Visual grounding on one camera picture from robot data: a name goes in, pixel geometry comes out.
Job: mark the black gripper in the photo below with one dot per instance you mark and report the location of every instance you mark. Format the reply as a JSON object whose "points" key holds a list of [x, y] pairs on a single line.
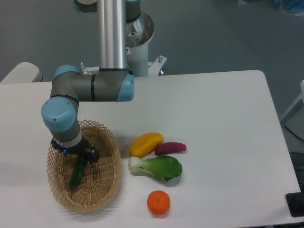
{"points": [[91, 154]]}

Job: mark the green cucumber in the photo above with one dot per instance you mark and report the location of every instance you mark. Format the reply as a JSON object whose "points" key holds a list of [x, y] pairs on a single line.
{"points": [[80, 166]]}

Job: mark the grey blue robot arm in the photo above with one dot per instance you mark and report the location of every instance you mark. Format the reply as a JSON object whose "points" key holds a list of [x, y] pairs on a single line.
{"points": [[111, 82]]}

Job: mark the woven wicker basket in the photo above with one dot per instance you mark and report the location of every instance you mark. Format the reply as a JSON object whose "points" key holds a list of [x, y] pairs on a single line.
{"points": [[101, 180]]}

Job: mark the yellow mango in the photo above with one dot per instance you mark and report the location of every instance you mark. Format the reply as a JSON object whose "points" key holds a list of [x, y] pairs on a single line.
{"points": [[145, 144]]}

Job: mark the purple sweet potato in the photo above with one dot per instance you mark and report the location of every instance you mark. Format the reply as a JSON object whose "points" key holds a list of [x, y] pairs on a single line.
{"points": [[169, 147]]}

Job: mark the green bok choy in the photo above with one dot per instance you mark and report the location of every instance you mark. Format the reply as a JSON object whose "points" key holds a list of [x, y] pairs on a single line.
{"points": [[162, 167]]}

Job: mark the orange tangerine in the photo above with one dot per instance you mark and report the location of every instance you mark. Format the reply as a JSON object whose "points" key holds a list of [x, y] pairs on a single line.
{"points": [[158, 202]]}

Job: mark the beige chair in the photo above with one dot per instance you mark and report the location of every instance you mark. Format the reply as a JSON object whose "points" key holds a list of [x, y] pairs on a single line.
{"points": [[24, 72]]}

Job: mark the black device at table edge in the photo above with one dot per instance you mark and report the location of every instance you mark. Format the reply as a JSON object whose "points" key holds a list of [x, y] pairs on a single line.
{"points": [[295, 203]]}

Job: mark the white furniture frame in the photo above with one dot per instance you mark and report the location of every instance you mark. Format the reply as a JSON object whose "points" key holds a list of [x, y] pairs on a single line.
{"points": [[294, 107]]}

